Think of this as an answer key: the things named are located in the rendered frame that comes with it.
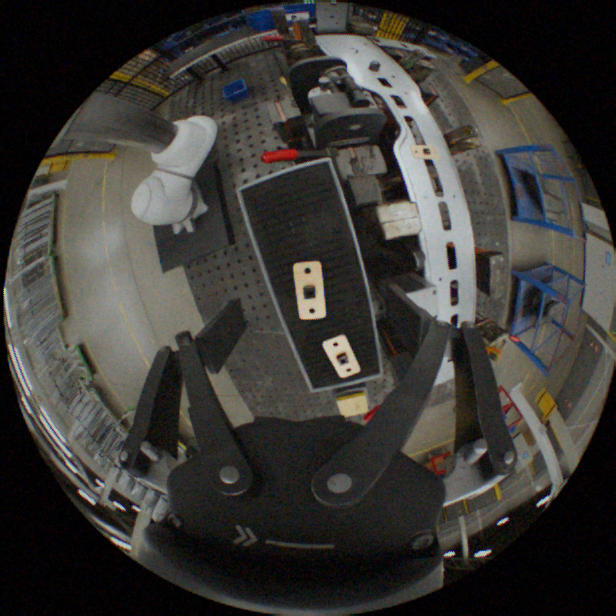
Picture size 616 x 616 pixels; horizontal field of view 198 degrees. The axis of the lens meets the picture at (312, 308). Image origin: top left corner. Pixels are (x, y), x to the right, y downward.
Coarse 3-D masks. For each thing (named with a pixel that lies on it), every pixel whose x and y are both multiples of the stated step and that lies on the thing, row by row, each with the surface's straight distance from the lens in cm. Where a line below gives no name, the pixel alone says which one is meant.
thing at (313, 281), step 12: (300, 264) 29; (312, 264) 29; (300, 276) 29; (312, 276) 29; (300, 288) 30; (312, 288) 28; (300, 300) 30; (312, 300) 30; (300, 312) 31; (324, 312) 31
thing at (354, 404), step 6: (348, 396) 43; (354, 396) 43; (360, 396) 43; (342, 402) 43; (348, 402) 43; (354, 402) 44; (360, 402) 44; (366, 402) 44; (342, 408) 45; (348, 408) 45; (354, 408) 45; (360, 408) 46; (366, 408) 46; (342, 414) 47; (348, 414) 47; (354, 414) 47
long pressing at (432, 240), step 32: (352, 64) 72; (384, 64) 78; (384, 96) 62; (416, 96) 69; (416, 160) 53; (448, 160) 60; (416, 192) 51; (448, 192) 56; (448, 288) 57; (448, 320) 61
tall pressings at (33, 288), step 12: (48, 276) 717; (36, 288) 714; (48, 288) 710; (24, 300) 738; (36, 300) 707; (48, 300) 704; (36, 312) 704; (48, 312) 677; (24, 324) 709; (36, 324) 678; (48, 324) 676; (36, 336) 676
